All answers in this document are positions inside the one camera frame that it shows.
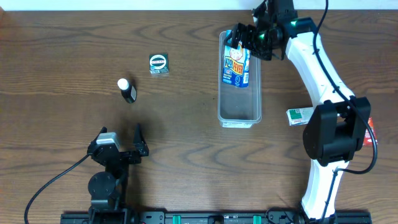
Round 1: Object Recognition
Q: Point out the blue Kool Fever box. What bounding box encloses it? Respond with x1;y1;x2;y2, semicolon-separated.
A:
221;42;251;88

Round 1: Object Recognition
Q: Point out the white green medicine box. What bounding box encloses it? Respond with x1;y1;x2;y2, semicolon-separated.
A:
286;107;314;126

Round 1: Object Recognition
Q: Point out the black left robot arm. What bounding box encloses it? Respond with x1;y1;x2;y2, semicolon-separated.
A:
87;124;149;213

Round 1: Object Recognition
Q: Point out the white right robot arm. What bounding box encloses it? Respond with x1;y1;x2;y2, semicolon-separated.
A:
224;15;372;223

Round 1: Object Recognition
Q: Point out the clear plastic container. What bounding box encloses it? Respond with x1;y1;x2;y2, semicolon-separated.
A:
218;31;262;128

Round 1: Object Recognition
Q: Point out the black bottle white cap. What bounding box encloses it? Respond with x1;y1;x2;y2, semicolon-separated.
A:
117;78;137;103

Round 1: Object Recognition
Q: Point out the dark green small box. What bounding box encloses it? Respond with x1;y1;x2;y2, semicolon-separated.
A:
149;54;169;75

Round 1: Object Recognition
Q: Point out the red small box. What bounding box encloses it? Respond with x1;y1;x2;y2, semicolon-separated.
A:
363;117;377;146

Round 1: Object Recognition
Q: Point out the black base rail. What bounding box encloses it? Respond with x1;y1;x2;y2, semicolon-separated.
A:
60;210;373;224

